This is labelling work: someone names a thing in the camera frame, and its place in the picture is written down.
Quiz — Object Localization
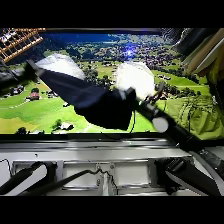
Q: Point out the dark navy garment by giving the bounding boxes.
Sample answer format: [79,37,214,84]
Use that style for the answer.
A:
[33,66,138,132]

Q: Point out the heap of clothes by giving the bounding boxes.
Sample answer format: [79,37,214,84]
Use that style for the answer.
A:
[171,27,224,109]

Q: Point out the yellow-green garment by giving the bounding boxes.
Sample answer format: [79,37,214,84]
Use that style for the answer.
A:
[165,94,224,141]

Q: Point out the brown lattice rack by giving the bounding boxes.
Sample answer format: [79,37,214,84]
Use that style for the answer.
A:
[0,27,47,64]

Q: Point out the black cable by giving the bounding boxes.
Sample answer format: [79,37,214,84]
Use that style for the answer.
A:
[19,168,118,197]
[129,109,138,134]

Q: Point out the silver frame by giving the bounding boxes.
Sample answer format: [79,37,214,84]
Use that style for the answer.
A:
[0,133,224,197]

